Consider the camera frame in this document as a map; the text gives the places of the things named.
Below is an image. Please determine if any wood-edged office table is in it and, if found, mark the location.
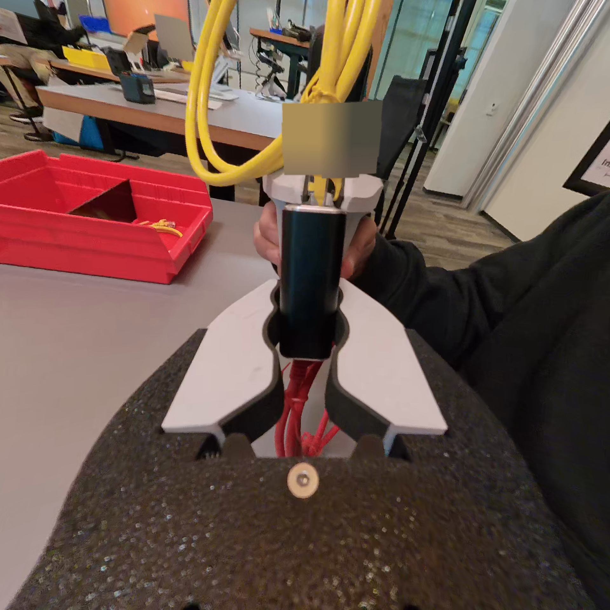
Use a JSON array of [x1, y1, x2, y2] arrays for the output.
[[36, 83, 287, 152]]

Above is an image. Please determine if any white paper sign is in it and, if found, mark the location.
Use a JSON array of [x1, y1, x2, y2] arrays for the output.
[[42, 106, 84, 142]]

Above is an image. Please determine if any blue bag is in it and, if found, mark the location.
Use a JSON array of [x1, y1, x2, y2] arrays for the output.
[[52, 117, 105, 151]]

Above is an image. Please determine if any orange screen monitor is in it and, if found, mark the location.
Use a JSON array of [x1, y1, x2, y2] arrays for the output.
[[102, 0, 191, 39]]

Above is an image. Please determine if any yellow storage bin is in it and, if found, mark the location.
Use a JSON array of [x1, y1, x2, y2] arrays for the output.
[[62, 46, 111, 70]]

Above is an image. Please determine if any yellow ethernet cable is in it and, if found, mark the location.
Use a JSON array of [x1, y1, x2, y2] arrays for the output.
[[185, 0, 383, 207], [137, 218, 184, 238]]

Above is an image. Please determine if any red plastic bin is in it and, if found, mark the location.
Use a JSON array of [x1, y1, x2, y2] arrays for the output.
[[0, 149, 214, 285]]

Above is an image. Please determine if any red ethernet cable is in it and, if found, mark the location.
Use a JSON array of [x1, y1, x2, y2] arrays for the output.
[[273, 360, 342, 459]]

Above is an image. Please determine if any person's torso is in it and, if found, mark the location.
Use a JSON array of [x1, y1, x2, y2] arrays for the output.
[[457, 267, 610, 596]]

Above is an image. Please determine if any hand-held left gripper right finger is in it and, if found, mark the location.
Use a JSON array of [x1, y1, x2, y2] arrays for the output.
[[325, 279, 450, 456]]

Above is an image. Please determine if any person's right hand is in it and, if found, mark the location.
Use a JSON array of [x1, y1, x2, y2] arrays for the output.
[[253, 204, 378, 280]]

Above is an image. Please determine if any black network switch box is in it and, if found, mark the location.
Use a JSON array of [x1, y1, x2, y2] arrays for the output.
[[278, 203, 347, 360]]

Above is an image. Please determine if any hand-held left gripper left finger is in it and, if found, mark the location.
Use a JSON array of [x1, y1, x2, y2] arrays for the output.
[[161, 279, 287, 443]]

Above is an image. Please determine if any black framed picture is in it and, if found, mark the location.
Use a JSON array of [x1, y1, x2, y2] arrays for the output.
[[562, 129, 610, 197]]

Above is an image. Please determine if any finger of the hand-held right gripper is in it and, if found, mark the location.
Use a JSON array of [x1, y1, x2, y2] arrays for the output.
[[262, 173, 310, 209], [334, 173, 385, 215]]

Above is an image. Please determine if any black desktop device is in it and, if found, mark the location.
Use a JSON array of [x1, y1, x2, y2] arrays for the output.
[[118, 71, 157, 105]]

